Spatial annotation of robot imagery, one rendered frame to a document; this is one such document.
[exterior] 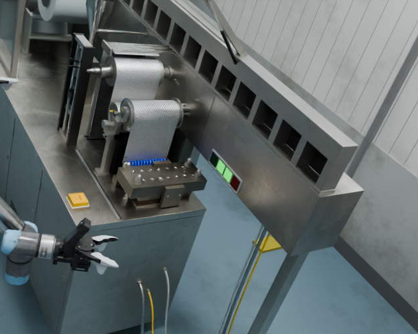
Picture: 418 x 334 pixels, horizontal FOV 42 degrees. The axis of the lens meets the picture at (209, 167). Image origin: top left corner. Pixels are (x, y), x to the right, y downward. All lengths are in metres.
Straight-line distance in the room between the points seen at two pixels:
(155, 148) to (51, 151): 0.52
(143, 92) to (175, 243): 0.76
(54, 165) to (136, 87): 0.54
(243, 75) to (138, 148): 0.61
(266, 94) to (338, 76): 2.11
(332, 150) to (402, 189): 2.04
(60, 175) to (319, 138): 1.24
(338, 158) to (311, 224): 0.30
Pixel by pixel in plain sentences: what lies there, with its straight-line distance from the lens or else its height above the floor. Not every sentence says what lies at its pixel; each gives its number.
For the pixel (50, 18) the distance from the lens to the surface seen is 3.27.
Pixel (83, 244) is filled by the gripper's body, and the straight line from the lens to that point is 1.76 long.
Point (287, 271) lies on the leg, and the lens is 2.45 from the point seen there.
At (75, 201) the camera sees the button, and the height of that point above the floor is 0.92.
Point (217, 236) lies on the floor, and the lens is 3.99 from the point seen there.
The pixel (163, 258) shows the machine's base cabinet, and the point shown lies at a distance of 2.75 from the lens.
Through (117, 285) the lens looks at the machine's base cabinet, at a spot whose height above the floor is 0.47.
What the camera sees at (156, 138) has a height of 1.15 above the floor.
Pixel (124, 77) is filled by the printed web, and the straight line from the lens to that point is 2.61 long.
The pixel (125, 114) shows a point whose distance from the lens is 2.46.
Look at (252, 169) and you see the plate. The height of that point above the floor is 1.30.
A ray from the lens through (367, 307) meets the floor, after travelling 4.07.
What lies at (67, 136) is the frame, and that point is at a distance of 2.82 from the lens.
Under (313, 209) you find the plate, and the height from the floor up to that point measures 1.38.
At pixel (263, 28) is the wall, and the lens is 4.89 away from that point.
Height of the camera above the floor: 2.43
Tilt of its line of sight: 31 degrees down
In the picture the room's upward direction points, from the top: 20 degrees clockwise
